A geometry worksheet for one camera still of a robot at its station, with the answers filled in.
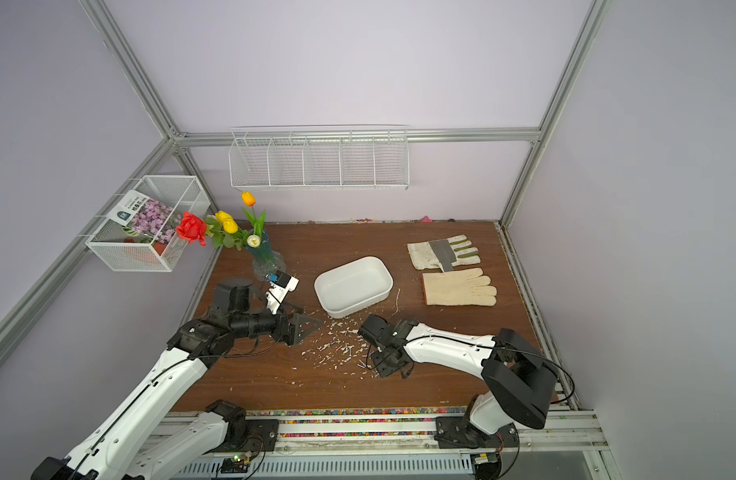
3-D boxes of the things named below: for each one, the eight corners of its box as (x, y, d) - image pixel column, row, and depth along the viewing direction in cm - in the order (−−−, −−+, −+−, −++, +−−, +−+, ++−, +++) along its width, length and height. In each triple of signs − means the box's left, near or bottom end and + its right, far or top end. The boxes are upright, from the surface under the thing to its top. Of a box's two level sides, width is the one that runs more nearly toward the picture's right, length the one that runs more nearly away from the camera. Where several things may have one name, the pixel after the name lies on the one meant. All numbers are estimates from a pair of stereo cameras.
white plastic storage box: (329, 326, 95) (327, 317, 90) (314, 287, 104) (310, 277, 99) (397, 296, 102) (398, 286, 97) (377, 262, 111) (377, 252, 106)
